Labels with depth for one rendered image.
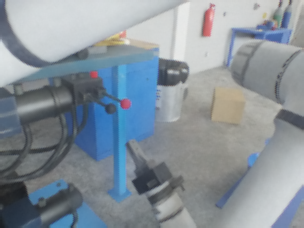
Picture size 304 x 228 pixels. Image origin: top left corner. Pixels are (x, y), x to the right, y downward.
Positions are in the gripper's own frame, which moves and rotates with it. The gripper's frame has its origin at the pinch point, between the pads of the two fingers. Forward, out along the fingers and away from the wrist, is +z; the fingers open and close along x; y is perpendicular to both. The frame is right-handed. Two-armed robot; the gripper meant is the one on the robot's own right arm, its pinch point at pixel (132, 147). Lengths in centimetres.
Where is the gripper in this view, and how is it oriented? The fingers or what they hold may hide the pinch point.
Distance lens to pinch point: 70.3
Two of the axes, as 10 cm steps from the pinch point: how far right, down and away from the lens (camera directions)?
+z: -5.1, -8.4, 1.9
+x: -5.0, 4.7, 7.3
